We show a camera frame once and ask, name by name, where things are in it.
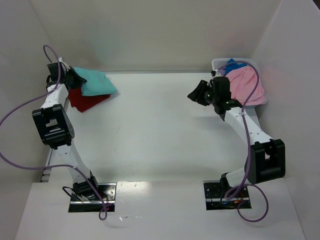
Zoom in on white plastic laundry basket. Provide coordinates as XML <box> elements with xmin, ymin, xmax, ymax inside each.
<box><xmin>211</xmin><ymin>57</ymin><xmax>269</xmax><ymax>109</ymax></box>

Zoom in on red folded t shirt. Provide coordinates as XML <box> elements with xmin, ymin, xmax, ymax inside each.
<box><xmin>68</xmin><ymin>87</ymin><xmax>111</xmax><ymax>113</ymax></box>

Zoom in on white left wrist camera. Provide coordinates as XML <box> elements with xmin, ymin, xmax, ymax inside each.
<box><xmin>58</xmin><ymin>57</ymin><xmax>70</xmax><ymax>71</ymax></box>

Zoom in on purple t shirt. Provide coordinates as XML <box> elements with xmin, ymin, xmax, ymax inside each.
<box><xmin>216</xmin><ymin>67</ymin><xmax>226</xmax><ymax>77</ymax></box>

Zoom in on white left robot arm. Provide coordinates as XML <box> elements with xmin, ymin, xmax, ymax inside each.
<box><xmin>32</xmin><ymin>62</ymin><xmax>99</xmax><ymax>200</ymax></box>

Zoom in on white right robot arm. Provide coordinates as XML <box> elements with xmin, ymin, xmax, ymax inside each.
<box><xmin>187</xmin><ymin>76</ymin><xmax>286</xmax><ymax>194</ymax></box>

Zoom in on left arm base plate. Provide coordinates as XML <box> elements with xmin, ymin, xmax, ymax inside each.
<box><xmin>68</xmin><ymin>183</ymin><xmax>117</xmax><ymax>213</ymax></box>

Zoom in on teal t shirt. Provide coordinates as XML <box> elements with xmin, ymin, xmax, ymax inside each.
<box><xmin>73</xmin><ymin>67</ymin><xmax>117</xmax><ymax>97</ymax></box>

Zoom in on blue t shirt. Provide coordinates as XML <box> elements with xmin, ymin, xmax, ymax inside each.
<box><xmin>225</xmin><ymin>58</ymin><xmax>247</xmax><ymax>74</ymax></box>

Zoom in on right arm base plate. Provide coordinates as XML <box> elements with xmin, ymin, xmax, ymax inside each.
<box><xmin>203</xmin><ymin>181</ymin><xmax>252</xmax><ymax>211</ymax></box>

